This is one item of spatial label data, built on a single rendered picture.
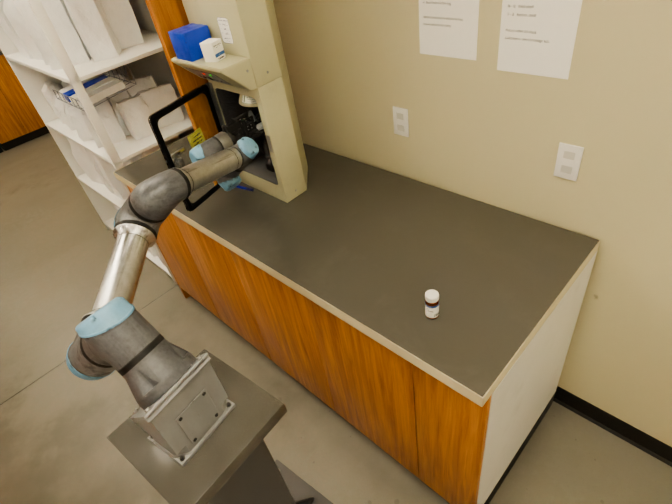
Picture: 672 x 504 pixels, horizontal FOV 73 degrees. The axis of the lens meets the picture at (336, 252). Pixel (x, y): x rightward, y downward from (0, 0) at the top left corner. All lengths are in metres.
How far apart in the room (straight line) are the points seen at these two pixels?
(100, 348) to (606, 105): 1.38
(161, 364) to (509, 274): 0.99
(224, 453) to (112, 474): 1.37
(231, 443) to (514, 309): 0.82
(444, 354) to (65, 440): 2.03
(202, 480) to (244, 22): 1.28
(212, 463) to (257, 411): 0.15
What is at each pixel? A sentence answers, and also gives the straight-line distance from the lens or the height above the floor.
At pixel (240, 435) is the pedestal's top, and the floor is 0.94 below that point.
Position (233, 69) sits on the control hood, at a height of 1.50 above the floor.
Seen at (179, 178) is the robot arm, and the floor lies 1.34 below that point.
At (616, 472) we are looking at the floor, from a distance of 2.24.
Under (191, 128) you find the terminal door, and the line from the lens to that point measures 1.84.
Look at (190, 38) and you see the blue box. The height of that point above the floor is 1.58.
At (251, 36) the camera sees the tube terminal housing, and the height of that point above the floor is 1.57.
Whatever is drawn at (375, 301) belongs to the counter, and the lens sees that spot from 1.36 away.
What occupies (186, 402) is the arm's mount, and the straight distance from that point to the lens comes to 1.10.
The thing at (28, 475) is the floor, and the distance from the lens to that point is 2.75.
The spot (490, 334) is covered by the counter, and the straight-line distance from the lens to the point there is 1.28.
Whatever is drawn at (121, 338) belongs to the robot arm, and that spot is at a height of 1.25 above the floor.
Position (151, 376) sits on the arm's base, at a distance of 1.06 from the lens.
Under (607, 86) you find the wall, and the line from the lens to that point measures 1.45.
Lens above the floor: 1.93
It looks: 40 degrees down
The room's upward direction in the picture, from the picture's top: 11 degrees counter-clockwise
